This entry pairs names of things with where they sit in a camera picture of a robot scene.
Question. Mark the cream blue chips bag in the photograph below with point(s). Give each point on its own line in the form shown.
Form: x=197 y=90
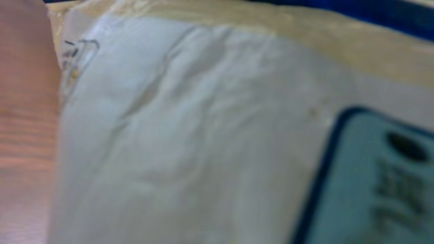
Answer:
x=244 y=122

